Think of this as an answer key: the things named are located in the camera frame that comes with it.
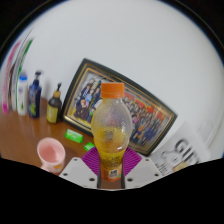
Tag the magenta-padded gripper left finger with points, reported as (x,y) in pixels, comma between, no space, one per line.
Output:
(77,173)

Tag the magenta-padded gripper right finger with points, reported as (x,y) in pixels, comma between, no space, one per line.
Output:
(144,173)

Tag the orange-capped clear drink bottle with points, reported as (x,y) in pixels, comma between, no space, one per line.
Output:
(111,133)

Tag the pink patterned mug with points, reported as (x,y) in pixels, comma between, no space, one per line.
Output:
(50,155)

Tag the white printed paper bag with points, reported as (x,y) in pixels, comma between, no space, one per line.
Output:
(183,153)

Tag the framed group picture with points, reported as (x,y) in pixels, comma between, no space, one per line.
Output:
(146,123)

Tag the amber pump bottle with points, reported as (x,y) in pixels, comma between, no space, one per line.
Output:
(53,110)

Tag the dark blue pump bottle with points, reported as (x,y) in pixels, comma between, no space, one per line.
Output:
(34,100)

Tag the white shampoo bottle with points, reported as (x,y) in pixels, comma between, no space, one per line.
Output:
(22,98)

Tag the white printed tube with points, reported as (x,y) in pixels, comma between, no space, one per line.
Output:
(17,70)

